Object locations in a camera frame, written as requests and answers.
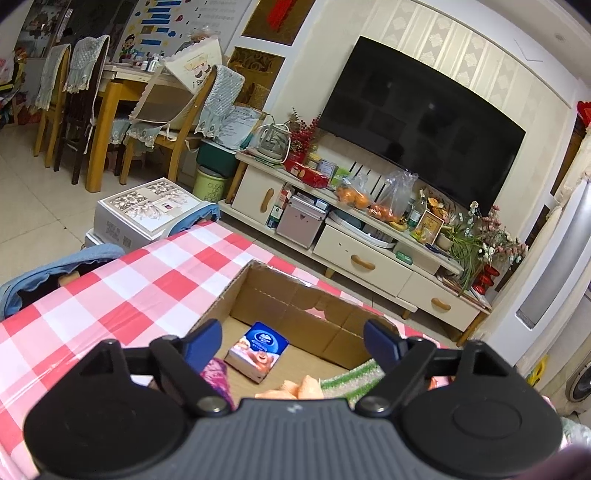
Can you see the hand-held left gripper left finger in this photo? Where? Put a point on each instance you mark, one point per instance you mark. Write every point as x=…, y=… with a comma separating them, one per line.
x=205, y=339

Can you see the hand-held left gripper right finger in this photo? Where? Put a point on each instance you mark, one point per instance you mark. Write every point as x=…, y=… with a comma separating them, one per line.
x=381, y=339

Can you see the purple knit hat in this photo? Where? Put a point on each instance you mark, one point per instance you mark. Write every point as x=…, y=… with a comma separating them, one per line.
x=217, y=376

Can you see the green striped cloth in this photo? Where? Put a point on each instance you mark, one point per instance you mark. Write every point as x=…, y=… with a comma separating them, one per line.
x=351, y=378

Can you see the blue tissue pack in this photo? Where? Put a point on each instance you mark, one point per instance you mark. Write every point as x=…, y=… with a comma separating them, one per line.
x=258, y=350

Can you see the cardboard box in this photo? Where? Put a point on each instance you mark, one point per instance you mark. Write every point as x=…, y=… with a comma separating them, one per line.
x=295, y=309

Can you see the orange towel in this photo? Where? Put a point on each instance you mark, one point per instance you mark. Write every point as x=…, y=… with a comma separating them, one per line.
x=295, y=390

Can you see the cream television stand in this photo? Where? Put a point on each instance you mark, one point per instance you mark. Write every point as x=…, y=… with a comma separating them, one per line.
x=369, y=263

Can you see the red white checkered tablecloth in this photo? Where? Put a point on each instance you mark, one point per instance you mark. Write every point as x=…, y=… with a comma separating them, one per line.
x=115, y=295

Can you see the bananas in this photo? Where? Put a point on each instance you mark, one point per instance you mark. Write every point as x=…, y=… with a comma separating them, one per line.
x=399, y=226

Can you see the red vase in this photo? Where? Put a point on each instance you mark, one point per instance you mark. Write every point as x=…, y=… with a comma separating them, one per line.
x=485, y=279

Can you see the blue cloth chair cover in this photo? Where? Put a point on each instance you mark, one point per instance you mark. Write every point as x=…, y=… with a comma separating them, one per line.
x=196, y=217
x=46, y=272

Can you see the green potted plant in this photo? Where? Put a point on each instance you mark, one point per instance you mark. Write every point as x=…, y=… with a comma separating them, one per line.
x=466, y=249

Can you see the pink storage box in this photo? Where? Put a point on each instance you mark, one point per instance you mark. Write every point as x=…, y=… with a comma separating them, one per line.
x=302, y=221

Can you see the white patterned box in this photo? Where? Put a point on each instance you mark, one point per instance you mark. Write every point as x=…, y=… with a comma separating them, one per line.
x=152, y=207

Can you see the plastic bag of oranges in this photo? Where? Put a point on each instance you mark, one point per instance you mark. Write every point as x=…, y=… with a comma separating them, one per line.
x=353, y=196

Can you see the clear plastic bag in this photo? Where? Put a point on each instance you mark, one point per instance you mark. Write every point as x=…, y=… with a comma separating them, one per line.
x=392, y=194

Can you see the light green bin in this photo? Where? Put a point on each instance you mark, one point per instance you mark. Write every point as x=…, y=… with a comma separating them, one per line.
x=210, y=184

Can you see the pink flower bouquet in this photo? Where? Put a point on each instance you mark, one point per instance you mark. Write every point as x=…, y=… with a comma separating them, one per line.
x=498, y=235

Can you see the red flat box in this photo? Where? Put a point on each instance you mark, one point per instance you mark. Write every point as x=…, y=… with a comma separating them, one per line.
x=309, y=174

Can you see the dark green container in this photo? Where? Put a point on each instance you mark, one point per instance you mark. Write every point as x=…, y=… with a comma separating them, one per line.
x=217, y=157

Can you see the white standing air conditioner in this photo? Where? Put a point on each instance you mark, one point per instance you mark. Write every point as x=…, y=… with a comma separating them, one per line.
x=554, y=258

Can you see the silver washing machine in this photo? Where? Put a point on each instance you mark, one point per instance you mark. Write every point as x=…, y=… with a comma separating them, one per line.
x=581, y=385

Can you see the glass kettle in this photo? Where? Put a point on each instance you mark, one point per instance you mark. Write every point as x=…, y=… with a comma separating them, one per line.
x=272, y=141

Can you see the white certificate paper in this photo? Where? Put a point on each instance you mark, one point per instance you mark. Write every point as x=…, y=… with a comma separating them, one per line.
x=238, y=127

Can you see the wooden chair with lace cover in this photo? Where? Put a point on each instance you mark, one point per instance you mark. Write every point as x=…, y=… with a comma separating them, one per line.
x=184, y=120
x=51, y=83

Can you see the black television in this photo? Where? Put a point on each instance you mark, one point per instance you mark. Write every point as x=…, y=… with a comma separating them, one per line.
x=415, y=120

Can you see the red berry branches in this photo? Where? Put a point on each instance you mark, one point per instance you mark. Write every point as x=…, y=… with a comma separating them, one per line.
x=304, y=129

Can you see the yellow wooden dining table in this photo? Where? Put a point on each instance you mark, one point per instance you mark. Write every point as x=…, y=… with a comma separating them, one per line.
x=124, y=83

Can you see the cream scalloped paper bag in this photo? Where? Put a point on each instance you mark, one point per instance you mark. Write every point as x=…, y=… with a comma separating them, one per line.
x=196, y=64

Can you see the dark wooden chair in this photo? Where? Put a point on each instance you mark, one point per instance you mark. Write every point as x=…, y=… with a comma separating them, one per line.
x=83, y=92

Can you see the gold picture frame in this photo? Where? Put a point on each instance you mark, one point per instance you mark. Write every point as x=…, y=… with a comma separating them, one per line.
x=430, y=228

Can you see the colourful wall poster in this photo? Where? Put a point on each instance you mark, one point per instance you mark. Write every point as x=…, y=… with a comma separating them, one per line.
x=184, y=23

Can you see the red knot wall decoration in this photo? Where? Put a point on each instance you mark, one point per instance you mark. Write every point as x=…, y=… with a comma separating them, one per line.
x=286, y=11

